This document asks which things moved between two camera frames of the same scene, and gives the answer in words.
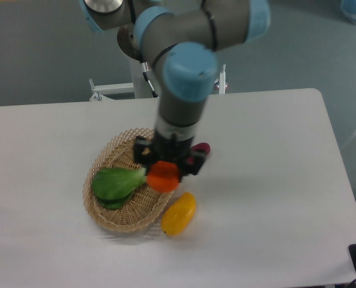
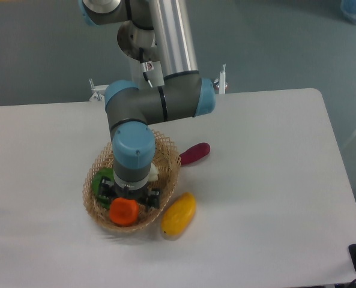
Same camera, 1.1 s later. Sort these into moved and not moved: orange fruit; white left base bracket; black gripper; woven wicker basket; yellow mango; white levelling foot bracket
Moved: orange fruit; black gripper
Not moved: yellow mango; white left base bracket; woven wicker basket; white levelling foot bracket
